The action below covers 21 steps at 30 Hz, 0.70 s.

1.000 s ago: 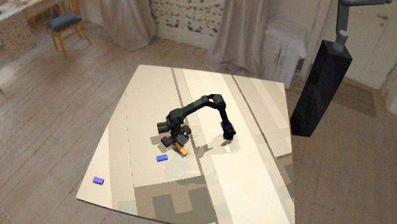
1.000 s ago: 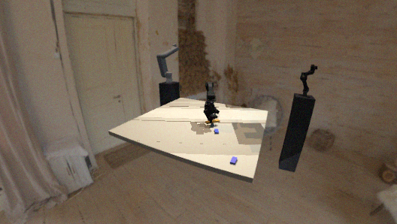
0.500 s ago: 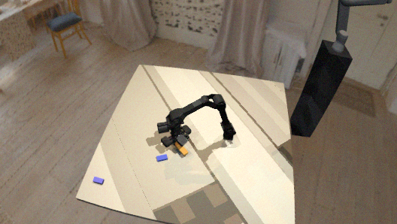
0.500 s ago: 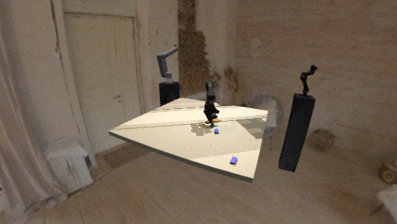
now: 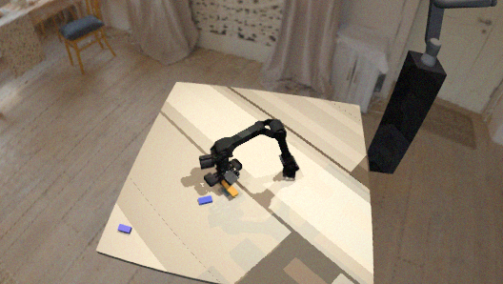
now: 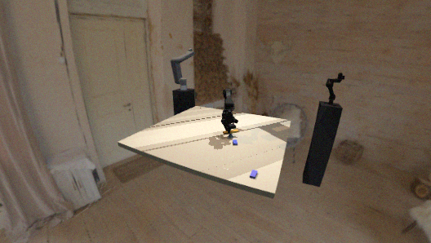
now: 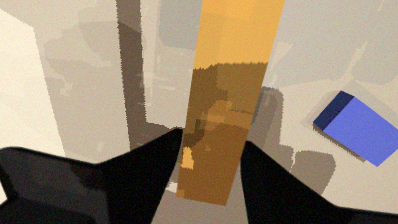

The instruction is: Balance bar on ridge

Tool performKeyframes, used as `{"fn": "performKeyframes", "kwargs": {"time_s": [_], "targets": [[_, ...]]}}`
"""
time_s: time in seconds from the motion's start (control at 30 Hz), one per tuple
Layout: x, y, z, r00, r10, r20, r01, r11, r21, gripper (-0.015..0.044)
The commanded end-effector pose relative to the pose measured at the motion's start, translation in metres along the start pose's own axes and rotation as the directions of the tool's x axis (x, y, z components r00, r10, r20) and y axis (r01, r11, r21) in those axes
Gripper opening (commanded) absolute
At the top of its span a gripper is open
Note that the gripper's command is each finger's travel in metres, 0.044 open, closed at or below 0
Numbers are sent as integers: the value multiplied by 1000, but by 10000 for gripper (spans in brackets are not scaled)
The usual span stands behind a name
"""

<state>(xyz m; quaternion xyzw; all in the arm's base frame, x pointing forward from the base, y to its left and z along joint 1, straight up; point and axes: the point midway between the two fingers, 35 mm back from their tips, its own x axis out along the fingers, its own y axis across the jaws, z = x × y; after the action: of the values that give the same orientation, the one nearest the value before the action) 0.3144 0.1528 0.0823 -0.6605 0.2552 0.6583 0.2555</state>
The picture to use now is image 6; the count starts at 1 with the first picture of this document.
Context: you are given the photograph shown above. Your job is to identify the small purple block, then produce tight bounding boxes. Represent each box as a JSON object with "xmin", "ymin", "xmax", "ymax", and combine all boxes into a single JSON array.
[{"xmin": 250, "ymin": 170, "xmax": 257, "ymax": 179}]

